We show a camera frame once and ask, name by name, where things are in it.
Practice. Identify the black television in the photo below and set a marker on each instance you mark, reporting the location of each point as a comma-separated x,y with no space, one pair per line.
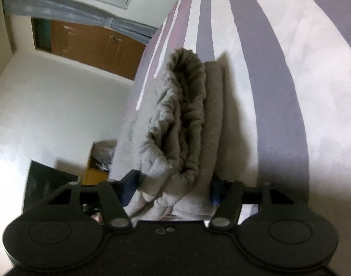
46,178

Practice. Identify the yellow wooden cabinet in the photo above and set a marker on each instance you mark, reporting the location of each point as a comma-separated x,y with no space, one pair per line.
92,176

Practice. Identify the grey curtain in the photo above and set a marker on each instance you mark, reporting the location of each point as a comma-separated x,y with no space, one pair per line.
78,13

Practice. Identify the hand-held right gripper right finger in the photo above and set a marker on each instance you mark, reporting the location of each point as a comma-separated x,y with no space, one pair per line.
215,191

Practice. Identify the grey towel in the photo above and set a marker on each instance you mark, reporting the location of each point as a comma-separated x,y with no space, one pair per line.
187,120

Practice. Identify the white stuffed things on shelf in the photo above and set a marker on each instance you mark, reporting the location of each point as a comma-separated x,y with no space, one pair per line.
102,155

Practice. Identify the bed with striped sheet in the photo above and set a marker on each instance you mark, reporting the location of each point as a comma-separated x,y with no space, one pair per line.
279,92

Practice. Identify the brown wooden door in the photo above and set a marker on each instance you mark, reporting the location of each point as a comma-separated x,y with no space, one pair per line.
100,49

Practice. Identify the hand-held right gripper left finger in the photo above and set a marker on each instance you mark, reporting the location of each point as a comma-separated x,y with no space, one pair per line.
129,187

